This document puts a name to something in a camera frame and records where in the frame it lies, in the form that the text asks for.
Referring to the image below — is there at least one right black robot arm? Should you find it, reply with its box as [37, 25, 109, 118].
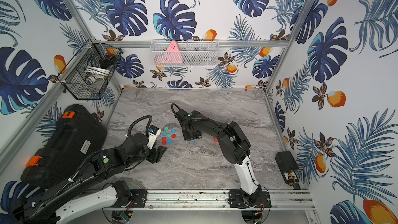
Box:
[171, 103, 262, 208]

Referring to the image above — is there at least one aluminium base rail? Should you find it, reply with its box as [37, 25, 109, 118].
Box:
[83, 189, 315, 211]

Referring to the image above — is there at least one black power supply box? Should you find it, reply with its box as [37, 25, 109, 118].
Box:
[275, 151, 301, 190]

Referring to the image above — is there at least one pink triangle card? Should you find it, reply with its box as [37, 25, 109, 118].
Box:
[161, 40, 183, 65]

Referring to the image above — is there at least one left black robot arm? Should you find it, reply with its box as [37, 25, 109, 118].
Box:
[11, 115, 166, 224]

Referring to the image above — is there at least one black plastic tool case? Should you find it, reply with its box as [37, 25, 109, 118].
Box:
[20, 104, 107, 189]

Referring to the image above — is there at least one clear mesh wall tray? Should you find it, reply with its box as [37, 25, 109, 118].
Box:
[150, 39, 220, 66]

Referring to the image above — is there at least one black wire basket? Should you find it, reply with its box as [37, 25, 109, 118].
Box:
[57, 39, 123, 101]

